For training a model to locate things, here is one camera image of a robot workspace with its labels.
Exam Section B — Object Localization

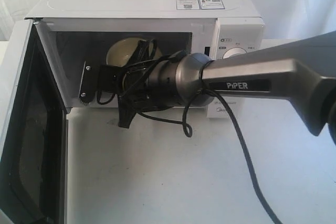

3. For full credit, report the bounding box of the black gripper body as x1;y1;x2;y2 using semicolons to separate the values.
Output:
118;58;176;111

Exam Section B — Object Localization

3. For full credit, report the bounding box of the cream ceramic bowl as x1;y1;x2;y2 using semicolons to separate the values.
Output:
106;37;163;67

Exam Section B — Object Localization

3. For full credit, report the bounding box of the white microwave door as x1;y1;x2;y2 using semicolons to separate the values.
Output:
1;19;67;223

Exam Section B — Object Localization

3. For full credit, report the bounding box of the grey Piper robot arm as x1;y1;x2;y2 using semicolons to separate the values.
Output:
117;32;335;137

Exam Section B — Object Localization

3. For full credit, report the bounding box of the white microwave oven body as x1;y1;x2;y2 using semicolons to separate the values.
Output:
27;0;265;111

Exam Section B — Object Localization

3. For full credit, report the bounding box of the clear tape patch on table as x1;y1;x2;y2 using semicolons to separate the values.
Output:
107;119;119;126

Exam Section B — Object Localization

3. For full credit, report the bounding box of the right blue label sticker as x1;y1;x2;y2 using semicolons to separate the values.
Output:
199;0;225;10

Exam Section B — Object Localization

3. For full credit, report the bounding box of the upper white control knob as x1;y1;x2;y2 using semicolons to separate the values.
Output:
223;47;247;59

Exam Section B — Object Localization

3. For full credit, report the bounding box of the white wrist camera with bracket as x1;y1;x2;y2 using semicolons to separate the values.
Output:
79;61;118;105

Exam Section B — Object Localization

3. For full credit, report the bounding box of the black camera cable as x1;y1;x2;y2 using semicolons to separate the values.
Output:
96;52;283;224

